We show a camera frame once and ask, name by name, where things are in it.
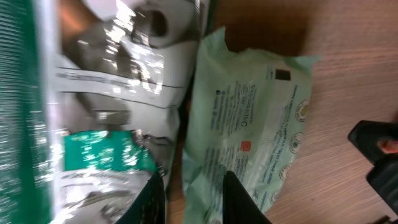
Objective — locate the green 3M gloves package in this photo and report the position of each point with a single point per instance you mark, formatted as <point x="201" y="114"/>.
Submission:
<point x="90" y="92"/>

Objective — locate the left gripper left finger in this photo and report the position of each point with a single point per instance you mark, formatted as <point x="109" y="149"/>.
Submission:
<point x="149" y="206"/>

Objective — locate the light teal small packet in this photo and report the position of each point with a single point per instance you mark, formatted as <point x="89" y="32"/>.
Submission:
<point x="247" y="115"/>

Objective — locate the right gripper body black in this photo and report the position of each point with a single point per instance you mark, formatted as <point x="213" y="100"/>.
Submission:
<point x="383" y="177"/>

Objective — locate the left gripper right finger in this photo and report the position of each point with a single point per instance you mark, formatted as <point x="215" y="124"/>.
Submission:
<point x="238" y="206"/>

